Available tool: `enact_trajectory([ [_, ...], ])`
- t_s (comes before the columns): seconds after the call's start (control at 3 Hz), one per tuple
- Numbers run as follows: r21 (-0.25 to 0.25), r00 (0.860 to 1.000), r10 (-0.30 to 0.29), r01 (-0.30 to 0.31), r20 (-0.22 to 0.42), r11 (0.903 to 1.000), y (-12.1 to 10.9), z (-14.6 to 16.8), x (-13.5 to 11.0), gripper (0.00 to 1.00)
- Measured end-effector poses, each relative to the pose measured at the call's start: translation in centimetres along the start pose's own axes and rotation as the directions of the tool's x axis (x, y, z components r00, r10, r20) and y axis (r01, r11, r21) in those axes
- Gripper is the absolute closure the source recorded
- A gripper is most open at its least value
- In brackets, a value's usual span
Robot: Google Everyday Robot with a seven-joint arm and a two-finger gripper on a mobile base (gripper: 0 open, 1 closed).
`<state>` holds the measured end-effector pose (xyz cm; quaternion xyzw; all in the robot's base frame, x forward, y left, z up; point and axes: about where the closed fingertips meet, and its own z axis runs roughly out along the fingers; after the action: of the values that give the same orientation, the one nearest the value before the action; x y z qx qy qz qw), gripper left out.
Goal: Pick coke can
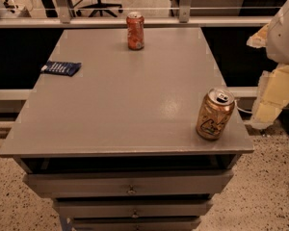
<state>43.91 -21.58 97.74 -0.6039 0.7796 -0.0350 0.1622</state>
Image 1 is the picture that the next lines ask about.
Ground white cable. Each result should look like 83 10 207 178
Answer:
234 98 254 116

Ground cabinet drawer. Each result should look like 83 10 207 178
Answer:
54 199 213 218
72 218 200 231
23 169 233 198

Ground bottom cabinet drawer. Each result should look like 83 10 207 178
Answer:
72 218 200 231

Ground metal railing frame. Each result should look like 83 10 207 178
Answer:
0 0 286 28

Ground red coke can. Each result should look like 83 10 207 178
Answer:
126 12 145 50

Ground middle cabinet drawer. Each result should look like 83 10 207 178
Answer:
54 199 213 218

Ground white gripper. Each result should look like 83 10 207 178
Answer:
247 0 289 130

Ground top cabinet drawer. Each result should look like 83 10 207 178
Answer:
23 169 233 198

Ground gold soda can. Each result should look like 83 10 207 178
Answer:
196 88 235 141

